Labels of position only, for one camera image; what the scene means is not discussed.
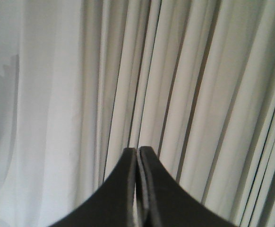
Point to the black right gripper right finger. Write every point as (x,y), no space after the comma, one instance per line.
(163,202)

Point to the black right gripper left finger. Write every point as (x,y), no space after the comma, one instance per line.
(112,204)

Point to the light blue curtain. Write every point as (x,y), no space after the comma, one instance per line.
(80,80)

